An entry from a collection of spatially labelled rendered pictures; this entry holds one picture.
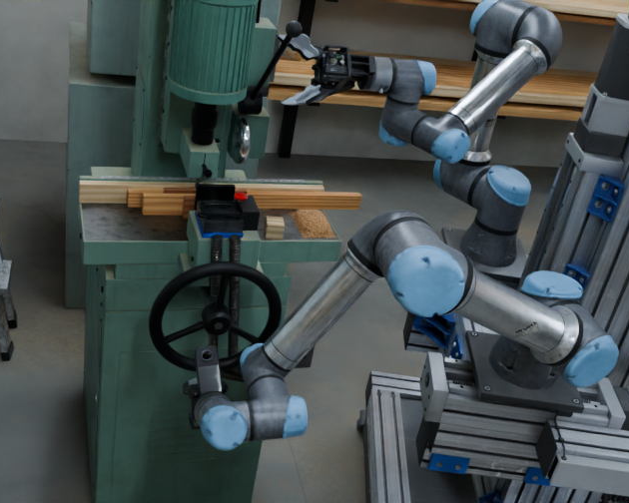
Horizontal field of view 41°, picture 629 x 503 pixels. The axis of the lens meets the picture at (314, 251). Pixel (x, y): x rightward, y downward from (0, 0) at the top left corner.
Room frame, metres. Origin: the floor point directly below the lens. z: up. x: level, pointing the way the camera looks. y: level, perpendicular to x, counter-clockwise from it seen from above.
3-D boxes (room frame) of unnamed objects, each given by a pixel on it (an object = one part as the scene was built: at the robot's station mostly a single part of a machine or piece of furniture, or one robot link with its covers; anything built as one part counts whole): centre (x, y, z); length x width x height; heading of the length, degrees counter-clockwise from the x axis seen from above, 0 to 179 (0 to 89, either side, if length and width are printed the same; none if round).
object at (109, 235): (1.70, 0.24, 0.87); 0.61 x 0.30 x 0.06; 112
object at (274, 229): (1.72, 0.10, 0.92); 0.04 x 0.04 x 0.04; 13
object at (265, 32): (2.05, 0.24, 1.22); 0.09 x 0.08 x 0.15; 22
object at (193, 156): (1.81, 0.31, 1.03); 0.14 x 0.07 x 0.09; 22
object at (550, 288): (1.50, -0.50, 0.98); 0.13 x 0.12 x 0.14; 20
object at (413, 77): (1.83, -0.13, 1.30); 0.11 x 0.08 x 0.09; 111
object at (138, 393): (1.90, 0.35, 0.35); 0.58 x 0.45 x 0.71; 22
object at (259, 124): (2.02, 0.23, 1.02); 0.09 x 0.07 x 0.12; 112
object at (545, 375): (1.50, -0.50, 0.87); 0.15 x 0.15 x 0.10
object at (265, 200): (1.84, 0.18, 0.92); 0.59 x 0.02 x 0.04; 112
